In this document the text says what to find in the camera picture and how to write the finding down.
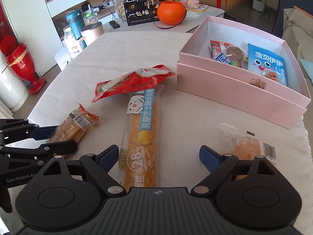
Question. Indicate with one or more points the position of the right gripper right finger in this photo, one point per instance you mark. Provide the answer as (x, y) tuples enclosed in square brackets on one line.
[(220, 168)]

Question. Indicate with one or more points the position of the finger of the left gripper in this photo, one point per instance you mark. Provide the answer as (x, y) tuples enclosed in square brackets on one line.
[(14, 130), (44, 152)]

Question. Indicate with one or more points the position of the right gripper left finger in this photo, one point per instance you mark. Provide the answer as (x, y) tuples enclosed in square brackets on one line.
[(97, 168)]

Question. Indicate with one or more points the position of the red-ended cracker packet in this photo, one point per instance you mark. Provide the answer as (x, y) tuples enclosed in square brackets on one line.
[(75, 126)]

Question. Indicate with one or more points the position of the round toast bread packet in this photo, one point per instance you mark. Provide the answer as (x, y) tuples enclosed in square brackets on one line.
[(244, 145)]

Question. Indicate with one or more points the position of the long cheese bread packet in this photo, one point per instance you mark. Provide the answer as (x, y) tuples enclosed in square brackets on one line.
[(138, 154)]

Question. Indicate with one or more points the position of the red chicken leg packet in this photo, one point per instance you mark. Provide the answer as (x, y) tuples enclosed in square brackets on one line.
[(138, 80)]

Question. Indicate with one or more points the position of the blue seaweed biscuit bag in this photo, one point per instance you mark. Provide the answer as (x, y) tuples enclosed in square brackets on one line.
[(261, 60)]

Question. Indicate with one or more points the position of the small chocolate snack packet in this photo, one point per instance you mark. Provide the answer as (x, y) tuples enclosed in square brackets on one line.
[(232, 55)]

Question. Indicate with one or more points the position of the small orange sausage packet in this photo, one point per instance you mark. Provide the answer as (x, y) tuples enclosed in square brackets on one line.
[(272, 75)]

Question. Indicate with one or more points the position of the red strawberry snack bag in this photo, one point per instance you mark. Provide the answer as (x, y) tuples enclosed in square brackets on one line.
[(217, 47)]

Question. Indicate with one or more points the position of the black gloved hand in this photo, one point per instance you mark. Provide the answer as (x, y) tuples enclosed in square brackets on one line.
[(5, 200)]

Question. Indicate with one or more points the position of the red vase ornament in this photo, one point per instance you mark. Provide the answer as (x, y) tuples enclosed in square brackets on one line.
[(19, 59)]

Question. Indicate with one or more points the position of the pink gift box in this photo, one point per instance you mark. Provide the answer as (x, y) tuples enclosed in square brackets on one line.
[(199, 74)]

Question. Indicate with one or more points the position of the small snack jar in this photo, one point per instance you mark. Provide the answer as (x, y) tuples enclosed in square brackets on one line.
[(70, 42)]

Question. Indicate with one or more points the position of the cream mug with lid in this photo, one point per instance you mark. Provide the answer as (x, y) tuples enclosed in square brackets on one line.
[(92, 32)]

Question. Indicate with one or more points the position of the teal thermos bottle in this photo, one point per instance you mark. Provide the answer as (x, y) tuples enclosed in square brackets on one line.
[(76, 23)]

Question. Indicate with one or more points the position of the black remote control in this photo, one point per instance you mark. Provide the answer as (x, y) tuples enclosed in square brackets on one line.
[(114, 24)]

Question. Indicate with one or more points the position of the black plum snack box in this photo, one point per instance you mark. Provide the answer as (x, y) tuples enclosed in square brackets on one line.
[(141, 11)]

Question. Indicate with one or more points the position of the orange pumpkin bucket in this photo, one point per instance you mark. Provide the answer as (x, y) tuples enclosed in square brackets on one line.
[(171, 12)]

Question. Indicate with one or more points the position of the pink plush toy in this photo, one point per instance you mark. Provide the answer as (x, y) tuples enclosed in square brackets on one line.
[(191, 4)]

